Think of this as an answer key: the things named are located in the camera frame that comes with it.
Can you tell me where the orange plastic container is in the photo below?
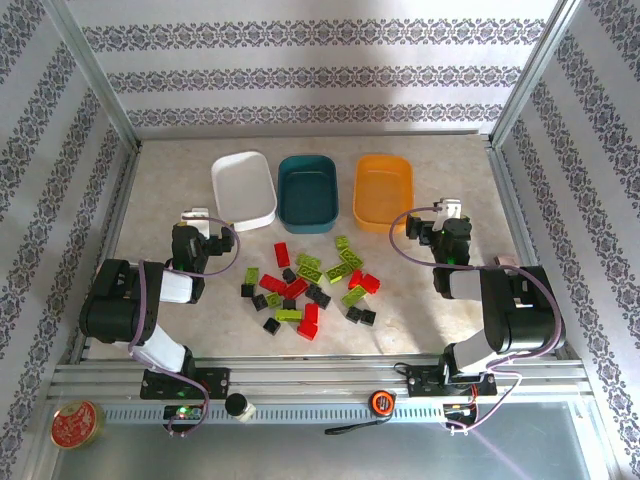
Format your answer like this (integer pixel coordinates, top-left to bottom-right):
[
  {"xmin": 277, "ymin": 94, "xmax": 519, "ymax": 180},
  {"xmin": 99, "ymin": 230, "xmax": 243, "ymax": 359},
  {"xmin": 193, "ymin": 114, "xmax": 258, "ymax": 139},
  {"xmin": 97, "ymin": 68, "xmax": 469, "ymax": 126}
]
[{"xmin": 352, "ymin": 153, "xmax": 416, "ymax": 235}]

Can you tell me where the white plastic container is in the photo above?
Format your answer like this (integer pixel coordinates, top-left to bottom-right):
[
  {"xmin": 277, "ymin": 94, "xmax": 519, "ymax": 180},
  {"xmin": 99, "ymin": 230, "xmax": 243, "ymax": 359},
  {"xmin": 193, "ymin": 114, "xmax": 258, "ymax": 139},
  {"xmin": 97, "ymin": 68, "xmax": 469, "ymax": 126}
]
[{"xmin": 209, "ymin": 149, "xmax": 279, "ymax": 234}]

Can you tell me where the teal plastic container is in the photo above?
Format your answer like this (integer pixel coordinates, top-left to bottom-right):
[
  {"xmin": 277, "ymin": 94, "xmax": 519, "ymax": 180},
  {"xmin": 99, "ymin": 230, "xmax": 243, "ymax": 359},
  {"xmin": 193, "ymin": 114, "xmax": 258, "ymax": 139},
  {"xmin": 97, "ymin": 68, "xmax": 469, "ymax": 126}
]
[{"xmin": 276, "ymin": 153, "xmax": 340, "ymax": 236}]

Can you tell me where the black knob on white base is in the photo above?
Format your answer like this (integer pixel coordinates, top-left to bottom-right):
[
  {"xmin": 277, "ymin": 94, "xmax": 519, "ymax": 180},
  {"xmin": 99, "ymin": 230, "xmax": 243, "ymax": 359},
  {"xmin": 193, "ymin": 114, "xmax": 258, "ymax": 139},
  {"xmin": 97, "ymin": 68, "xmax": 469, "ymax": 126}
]
[{"xmin": 223, "ymin": 392, "xmax": 259, "ymax": 425}]

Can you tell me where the left controller board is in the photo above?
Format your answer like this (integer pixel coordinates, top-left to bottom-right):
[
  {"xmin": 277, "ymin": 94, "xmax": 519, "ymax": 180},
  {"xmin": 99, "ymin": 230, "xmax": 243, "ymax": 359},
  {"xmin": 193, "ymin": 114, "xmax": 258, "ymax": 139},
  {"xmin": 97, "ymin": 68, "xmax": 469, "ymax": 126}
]
[{"xmin": 163, "ymin": 403, "xmax": 207, "ymax": 422}]

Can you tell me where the controller board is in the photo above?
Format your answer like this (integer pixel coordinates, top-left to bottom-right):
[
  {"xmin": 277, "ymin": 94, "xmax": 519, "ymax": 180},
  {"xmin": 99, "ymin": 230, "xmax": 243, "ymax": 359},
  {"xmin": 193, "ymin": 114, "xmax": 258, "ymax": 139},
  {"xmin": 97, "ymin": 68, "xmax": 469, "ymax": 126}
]
[
  {"xmin": 163, "ymin": 403, "xmax": 207, "ymax": 422},
  {"xmin": 442, "ymin": 402, "xmax": 479, "ymax": 419}
]

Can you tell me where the black orange tape measure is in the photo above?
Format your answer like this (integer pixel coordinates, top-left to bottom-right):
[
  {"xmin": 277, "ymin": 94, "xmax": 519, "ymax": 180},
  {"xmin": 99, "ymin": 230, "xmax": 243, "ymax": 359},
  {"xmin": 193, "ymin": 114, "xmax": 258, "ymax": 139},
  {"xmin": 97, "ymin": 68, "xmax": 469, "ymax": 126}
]
[{"xmin": 323, "ymin": 389, "xmax": 399, "ymax": 436}]

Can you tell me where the right controller board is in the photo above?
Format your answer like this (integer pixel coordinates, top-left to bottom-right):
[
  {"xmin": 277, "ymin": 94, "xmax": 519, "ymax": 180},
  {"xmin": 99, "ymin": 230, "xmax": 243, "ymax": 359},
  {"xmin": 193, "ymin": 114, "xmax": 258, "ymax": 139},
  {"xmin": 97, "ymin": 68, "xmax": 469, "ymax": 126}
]
[{"xmin": 442, "ymin": 402, "xmax": 479, "ymax": 419}]

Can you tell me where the round red tin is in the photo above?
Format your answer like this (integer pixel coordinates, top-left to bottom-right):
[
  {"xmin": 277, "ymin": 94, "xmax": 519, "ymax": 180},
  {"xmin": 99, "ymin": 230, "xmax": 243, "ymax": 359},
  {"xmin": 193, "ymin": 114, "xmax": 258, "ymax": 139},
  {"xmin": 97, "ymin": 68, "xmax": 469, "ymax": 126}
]
[{"xmin": 49, "ymin": 399, "xmax": 107, "ymax": 451}]

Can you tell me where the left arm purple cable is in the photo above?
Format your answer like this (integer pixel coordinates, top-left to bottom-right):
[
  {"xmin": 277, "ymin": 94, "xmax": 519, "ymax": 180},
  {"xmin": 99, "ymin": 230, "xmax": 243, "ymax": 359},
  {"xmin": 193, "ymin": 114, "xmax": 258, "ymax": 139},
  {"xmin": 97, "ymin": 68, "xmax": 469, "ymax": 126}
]
[{"xmin": 128, "ymin": 217, "xmax": 241, "ymax": 439}]

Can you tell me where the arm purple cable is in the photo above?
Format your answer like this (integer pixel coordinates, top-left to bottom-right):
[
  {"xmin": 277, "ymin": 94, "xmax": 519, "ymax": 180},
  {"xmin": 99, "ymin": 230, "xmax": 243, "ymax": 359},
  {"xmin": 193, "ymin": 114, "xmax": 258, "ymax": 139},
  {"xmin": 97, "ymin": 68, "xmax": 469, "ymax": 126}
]
[
  {"xmin": 128, "ymin": 217, "xmax": 241, "ymax": 439},
  {"xmin": 389, "ymin": 207, "xmax": 569, "ymax": 436}
]

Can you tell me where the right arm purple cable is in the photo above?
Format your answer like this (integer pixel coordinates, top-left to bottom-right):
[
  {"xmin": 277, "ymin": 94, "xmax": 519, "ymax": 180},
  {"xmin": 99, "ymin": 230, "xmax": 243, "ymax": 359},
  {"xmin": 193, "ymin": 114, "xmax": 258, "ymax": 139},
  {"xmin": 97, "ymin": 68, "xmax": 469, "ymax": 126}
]
[{"xmin": 389, "ymin": 207, "xmax": 569, "ymax": 436}]

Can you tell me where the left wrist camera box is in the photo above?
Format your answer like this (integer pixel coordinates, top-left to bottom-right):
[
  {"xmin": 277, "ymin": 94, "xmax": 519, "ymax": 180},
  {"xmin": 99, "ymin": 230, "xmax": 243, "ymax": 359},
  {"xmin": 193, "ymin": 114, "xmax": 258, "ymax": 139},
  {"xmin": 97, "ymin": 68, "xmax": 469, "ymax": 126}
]
[{"xmin": 179, "ymin": 206, "xmax": 212, "ymax": 234}]

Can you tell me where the aluminium side rail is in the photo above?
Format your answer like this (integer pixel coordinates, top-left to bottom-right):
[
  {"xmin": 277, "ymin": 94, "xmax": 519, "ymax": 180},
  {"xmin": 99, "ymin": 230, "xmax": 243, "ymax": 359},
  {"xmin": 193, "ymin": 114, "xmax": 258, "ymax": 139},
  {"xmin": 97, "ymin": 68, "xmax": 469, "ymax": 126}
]
[
  {"xmin": 483, "ymin": 134, "xmax": 586, "ymax": 364},
  {"xmin": 67, "ymin": 142, "xmax": 144, "ymax": 366}
]

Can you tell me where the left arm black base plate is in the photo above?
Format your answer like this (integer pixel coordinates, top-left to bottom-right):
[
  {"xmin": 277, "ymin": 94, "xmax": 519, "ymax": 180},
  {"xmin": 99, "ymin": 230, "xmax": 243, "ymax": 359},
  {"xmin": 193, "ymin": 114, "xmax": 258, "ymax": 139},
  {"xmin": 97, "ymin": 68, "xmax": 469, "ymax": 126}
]
[{"xmin": 139, "ymin": 366, "xmax": 233, "ymax": 401}]

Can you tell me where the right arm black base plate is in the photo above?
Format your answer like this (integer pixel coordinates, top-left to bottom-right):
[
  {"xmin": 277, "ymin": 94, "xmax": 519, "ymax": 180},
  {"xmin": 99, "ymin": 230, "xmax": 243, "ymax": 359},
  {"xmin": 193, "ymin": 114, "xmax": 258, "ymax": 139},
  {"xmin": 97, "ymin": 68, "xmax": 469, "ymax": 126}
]
[{"xmin": 406, "ymin": 363, "xmax": 498, "ymax": 400}]

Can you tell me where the aluminium mounting rail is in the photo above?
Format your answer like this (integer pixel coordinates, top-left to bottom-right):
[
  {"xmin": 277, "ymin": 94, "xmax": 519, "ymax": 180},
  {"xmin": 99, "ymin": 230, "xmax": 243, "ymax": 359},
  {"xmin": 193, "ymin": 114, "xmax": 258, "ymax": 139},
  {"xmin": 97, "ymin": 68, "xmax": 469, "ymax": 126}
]
[{"xmin": 47, "ymin": 355, "xmax": 589, "ymax": 401}]

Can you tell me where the aluminium frame post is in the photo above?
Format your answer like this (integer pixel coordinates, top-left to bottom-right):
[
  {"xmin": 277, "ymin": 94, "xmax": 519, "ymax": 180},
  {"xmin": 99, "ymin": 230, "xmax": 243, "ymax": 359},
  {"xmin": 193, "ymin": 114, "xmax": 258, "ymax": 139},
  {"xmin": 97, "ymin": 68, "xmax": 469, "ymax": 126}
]
[
  {"xmin": 487, "ymin": 0, "xmax": 589, "ymax": 149},
  {"xmin": 42, "ymin": 0, "xmax": 144, "ymax": 151}
]

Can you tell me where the grey perforated cable duct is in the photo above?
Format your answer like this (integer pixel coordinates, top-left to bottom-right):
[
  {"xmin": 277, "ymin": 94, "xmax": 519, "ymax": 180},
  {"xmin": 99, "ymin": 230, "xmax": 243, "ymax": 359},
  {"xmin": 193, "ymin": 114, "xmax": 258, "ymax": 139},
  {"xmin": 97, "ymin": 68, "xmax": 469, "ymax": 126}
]
[{"xmin": 102, "ymin": 399, "xmax": 581, "ymax": 426}]

